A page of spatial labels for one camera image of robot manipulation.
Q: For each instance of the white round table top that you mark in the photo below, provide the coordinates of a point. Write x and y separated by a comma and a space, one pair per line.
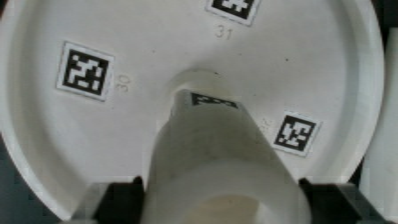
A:
99, 56

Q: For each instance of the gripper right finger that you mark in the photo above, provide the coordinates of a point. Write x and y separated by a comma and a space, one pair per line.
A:
339, 205

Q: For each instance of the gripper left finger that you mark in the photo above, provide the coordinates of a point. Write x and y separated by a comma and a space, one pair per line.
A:
110, 205

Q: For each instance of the white cylindrical table leg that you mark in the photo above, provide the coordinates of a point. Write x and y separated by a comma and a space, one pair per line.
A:
218, 180

